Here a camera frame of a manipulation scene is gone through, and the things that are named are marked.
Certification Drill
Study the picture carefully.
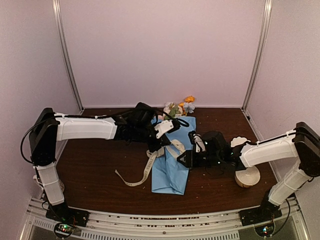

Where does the cream rose fake flower stem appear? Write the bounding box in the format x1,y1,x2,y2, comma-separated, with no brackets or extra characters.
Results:
163,102,183,118

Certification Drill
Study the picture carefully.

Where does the left aluminium frame post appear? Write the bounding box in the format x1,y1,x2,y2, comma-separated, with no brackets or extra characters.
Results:
52,0,85,112

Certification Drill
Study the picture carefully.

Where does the front aluminium rail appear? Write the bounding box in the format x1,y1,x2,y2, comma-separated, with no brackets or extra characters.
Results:
18,197,311,240

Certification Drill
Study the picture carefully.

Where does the right aluminium frame post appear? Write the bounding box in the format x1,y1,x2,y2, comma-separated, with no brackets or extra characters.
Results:
241,0,273,112

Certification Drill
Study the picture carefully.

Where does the orange fake flower stem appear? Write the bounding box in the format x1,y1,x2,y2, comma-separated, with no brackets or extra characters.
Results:
178,95,196,108

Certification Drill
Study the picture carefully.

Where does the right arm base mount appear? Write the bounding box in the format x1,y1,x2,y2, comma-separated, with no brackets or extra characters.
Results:
239,207,283,226

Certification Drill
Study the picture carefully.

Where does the scalloped white bowl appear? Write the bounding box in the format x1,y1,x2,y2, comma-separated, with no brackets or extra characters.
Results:
230,136,251,148

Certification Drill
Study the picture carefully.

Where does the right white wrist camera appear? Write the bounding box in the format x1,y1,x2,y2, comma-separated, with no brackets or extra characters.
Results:
188,130,206,153

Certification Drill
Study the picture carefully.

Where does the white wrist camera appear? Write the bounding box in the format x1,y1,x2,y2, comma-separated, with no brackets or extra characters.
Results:
188,130,206,153
154,119,180,139

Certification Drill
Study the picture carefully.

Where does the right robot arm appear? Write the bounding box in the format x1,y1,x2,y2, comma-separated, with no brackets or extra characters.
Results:
176,122,320,221

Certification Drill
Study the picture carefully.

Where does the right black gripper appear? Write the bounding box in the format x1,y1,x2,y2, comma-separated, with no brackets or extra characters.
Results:
177,150,222,169

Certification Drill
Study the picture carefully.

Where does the beige printed ribbon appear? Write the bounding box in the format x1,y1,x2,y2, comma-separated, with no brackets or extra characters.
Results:
115,139,186,187

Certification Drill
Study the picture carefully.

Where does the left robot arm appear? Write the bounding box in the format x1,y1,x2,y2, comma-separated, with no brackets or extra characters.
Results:
20,102,179,222

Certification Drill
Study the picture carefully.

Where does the light blue fake flower stem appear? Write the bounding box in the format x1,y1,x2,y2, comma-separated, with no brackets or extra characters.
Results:
182,102,195,116

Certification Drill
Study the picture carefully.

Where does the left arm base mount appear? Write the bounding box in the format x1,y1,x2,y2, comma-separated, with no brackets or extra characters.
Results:
45,206,90,227

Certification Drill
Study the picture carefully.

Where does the round white bowl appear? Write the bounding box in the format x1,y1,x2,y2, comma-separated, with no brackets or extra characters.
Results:
234,166,261,188

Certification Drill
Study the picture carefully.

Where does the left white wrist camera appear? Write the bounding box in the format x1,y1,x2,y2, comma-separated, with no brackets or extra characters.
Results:
154,119,180,139

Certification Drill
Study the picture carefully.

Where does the patterned cup orange inside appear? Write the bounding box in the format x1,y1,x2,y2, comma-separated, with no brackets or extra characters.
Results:
32,175,65,192

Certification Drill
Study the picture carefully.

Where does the blue wrapping paper sheet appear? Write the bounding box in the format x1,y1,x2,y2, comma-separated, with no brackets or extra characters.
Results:
151,116,197,195

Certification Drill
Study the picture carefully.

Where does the aluminium frame post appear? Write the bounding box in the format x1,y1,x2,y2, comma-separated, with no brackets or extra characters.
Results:
52,0,85,112
241,0,273,112

